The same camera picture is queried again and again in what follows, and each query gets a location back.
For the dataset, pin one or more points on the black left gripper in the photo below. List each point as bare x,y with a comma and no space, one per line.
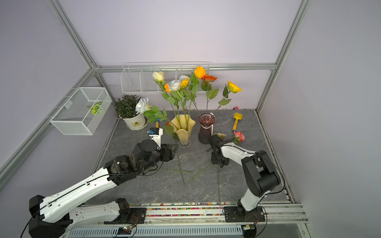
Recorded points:
168,153

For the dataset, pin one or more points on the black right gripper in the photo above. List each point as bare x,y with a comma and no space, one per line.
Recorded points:
224,162

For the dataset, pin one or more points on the dark red glass vase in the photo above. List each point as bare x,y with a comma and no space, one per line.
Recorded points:
206,121

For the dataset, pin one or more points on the yellow ruffled glass vase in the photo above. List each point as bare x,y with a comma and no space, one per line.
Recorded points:
180,128

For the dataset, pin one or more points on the cream white rose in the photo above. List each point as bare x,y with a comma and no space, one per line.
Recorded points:
159,79

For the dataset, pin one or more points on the orange yellow rose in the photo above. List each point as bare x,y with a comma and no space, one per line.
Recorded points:
172,95

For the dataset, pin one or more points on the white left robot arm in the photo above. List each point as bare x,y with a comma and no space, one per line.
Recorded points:
54,216

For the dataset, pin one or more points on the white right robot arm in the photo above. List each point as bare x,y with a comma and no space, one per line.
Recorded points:
261,176

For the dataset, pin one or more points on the pink rose right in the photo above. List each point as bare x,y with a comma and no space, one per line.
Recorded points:
237,138

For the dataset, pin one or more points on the blue yellow toy rake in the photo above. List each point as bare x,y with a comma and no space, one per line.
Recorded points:
157,123

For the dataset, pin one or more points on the yellow toy shovel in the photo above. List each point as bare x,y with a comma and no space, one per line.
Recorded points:
237,117

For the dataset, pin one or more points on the potted green plant white pot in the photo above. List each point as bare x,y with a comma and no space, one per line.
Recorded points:
126,110

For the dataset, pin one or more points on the white empty flower pot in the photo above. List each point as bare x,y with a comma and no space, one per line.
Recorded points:
183,77

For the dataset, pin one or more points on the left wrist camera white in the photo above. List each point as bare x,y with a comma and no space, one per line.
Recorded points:
155,134

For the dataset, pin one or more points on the white wire wall shelf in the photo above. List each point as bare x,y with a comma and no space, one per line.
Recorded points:
137,77

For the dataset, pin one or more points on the white wire side basket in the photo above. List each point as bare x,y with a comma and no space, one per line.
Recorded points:
82,113

